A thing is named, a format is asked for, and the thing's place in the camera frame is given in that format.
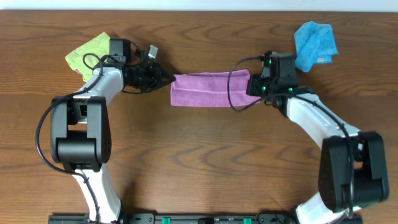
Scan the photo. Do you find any purple microfiber cloth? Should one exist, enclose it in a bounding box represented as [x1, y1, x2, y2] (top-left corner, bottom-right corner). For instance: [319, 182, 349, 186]
[170, 69, 259, 108]

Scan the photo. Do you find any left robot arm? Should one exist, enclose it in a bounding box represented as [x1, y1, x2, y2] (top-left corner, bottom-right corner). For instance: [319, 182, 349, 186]
[50, 38, 175, 223]

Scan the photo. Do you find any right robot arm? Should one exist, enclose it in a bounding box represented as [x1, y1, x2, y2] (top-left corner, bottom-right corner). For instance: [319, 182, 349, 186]
[246, 52, 389, 223]

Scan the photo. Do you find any blue crumpled cloth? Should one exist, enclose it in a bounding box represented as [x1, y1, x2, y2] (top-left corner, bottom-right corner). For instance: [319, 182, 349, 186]
[294, 21, 339, 72]

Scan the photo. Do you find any green folded cloth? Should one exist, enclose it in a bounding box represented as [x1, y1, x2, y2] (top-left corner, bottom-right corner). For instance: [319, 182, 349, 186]
[65, 32, 110, 82]

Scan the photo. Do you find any right black cable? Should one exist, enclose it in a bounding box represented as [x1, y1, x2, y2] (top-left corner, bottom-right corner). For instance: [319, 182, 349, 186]
[226, 55, 357, 220]

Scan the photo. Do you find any black cable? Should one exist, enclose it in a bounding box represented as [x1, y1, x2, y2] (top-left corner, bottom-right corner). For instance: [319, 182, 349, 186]
[35, 52, 147, 224]
[226, 55, 357, 220]

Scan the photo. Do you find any left black cable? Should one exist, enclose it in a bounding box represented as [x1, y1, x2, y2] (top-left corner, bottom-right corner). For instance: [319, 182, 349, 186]
[35, 52, 147, 224]

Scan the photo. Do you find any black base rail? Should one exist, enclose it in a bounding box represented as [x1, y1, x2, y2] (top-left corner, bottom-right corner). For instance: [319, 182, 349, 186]
[48, 213, 364, 224]

